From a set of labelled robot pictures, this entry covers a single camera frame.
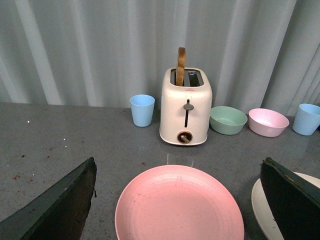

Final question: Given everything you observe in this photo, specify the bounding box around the pink plate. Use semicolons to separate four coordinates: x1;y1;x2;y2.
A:
115;165;245;240

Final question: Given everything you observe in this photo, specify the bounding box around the light blue cup left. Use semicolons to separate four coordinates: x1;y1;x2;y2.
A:
129;94;155;127

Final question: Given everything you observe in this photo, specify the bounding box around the light blue cup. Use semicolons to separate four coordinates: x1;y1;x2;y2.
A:
129;94;155;127
292;103;320;136

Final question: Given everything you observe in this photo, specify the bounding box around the cream white toaster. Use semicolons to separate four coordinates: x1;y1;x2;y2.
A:
159;67;213;146

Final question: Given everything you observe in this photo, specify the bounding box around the green bowl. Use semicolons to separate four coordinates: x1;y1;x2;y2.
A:
209;106;248;135

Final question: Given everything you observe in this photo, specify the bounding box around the brown bread slice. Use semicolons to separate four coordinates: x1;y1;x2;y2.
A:
175;47;186;87

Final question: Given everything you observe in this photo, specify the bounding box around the pink bowl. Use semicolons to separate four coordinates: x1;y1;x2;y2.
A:
248;108;290;138

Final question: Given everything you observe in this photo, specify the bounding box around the white plate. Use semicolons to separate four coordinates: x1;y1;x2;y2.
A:
251;173;320;240

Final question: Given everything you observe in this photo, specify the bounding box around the light blue cup right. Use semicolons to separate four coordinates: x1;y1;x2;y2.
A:
292;103;320;136

